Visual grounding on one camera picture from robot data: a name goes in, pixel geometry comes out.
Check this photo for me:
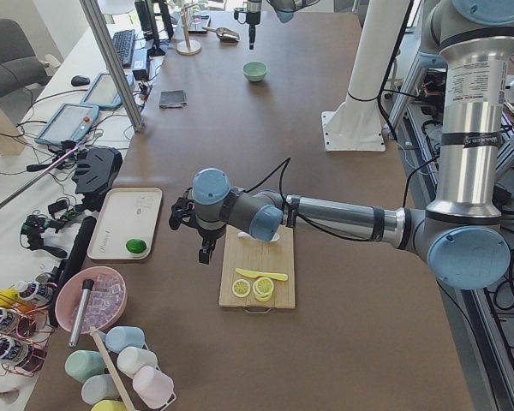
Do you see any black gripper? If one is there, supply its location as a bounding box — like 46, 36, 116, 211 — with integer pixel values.
197, 225, 226, 265
246, 0, 262, 50

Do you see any green bowl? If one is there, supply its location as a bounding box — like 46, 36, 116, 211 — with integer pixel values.
242, 61, 268, 82

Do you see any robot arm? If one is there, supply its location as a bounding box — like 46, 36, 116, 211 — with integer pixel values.
189, 1, 514, 289
240, 0, 319, 50

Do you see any pink bowl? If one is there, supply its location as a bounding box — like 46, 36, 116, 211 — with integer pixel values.
55, 266, 128, 334

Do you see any metal scoop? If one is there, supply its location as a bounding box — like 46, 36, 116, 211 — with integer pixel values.
203, 26, 240, 43

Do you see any bamboo cutting board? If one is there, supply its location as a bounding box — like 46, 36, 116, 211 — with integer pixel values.
218, 226, 296, 312

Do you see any single lemon slice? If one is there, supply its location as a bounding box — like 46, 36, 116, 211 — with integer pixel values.
231, 279, 251, 298

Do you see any stacked lemon slice top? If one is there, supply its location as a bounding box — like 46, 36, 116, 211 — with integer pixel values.
253, 277, 274, 296

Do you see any wooden mug tree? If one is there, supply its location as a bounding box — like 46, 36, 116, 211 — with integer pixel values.
176, 1, 210, 56

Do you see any yellow plastic knife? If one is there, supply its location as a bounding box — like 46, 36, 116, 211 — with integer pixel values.
235, 268, 289, 282

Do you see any green lime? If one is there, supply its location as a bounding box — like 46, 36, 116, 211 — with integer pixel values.
125, 238, 147, 255

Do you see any cream rabbit tray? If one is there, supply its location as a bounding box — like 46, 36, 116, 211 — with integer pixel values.
87, 188, 163, 260

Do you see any grey folded cloth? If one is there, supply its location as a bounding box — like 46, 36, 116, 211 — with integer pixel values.
158, 89, 187, 109

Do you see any metal muddler rod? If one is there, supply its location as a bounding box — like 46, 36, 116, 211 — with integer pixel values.
68, 279, 94, 348

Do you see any light blue cup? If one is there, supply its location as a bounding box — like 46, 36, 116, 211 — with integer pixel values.
105, 325, 146, 354

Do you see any black keyboard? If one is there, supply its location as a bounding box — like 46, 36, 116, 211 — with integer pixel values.
112, 29, 135, 67

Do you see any pale mint cup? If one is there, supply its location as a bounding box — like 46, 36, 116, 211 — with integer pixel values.
117, 347, 158, 378

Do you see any pink cup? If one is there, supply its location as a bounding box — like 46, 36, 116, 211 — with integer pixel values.
132, 366, 174, 409

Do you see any blue teach pendant far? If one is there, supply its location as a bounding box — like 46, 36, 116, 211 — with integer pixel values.
81, 73, 122, 110

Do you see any blue teach pendant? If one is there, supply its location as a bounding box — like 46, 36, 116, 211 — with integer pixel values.
35, 104, 99, 146
81, 73, 122, 110

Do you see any green cup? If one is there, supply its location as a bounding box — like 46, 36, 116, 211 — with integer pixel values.
64, 350, 105, 384

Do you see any blue teach pendant near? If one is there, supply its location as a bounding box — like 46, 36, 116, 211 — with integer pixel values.
35, 104, 99, 146

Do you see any white wire cup rack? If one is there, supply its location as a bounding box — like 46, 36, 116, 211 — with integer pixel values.
91, 332, 176, 410

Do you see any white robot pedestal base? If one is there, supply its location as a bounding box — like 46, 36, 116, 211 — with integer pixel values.
321, 0, 411, 152

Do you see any aluminium frame post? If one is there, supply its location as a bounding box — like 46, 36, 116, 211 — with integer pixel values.
80, 0, 144, 133

